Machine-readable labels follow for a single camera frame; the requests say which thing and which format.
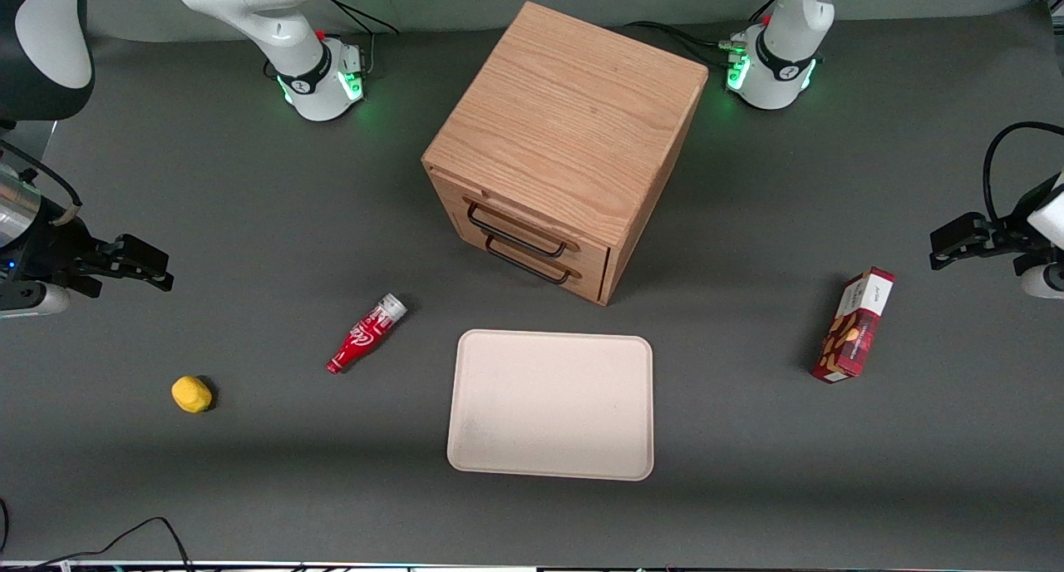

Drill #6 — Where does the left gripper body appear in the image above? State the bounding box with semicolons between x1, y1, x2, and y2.
988;171;1064;262

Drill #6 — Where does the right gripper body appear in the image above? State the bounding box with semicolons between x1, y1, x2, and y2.
0;216;102;298

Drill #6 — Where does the wooden drawer with box interior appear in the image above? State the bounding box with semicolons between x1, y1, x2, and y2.
431;166;612;257

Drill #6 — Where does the black metal drawer handle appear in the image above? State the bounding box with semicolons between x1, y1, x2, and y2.
466;200;569;259
485;234;573;287

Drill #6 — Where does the oak wooden drawer cabinet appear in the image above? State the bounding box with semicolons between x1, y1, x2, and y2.
421;0;710;308

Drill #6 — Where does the yellow lemon toy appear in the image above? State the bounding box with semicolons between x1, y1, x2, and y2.
170;375;214;414

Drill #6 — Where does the red cookie box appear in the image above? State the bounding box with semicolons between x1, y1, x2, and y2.
810;266;897;385

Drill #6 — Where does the red cola bottle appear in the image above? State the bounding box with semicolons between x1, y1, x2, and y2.
325;293;409;377

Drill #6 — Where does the beige plastic tray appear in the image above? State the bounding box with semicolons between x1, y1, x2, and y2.
446;328;655;482

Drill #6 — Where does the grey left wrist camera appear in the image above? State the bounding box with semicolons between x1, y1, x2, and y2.
1020;260;1064;301

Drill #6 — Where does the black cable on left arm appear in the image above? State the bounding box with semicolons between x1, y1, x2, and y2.
982;121;1064;225

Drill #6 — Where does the black cable at table edge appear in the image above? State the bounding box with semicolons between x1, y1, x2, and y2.
0;516;197;572

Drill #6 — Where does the black cable at right base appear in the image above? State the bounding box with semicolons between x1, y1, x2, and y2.
264;0;401;81

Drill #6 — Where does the black cable at base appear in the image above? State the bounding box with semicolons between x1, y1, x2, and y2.
264;0;401;81
623;0;779;71

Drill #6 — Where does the black cable at left base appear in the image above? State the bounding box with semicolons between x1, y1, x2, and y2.
623;0;779;71

